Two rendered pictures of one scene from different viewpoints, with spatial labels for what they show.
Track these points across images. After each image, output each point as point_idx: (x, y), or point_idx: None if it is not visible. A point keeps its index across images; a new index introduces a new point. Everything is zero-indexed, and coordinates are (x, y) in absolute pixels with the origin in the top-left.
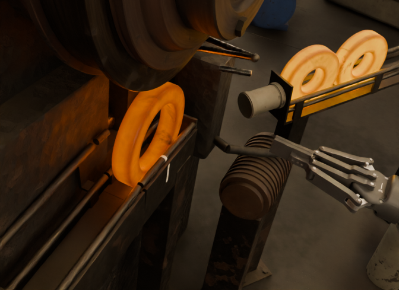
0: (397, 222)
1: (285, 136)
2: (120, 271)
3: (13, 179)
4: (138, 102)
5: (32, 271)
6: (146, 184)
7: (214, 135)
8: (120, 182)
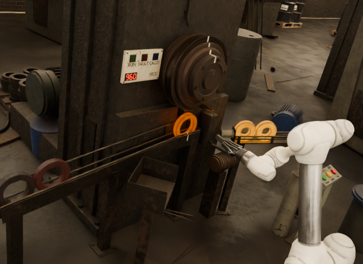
0: (240, 159)
1: None
2: None
3: (151, 120)
4: (182, 115)
5: None
6: (180, 136)
7: (208, 139)
8: None
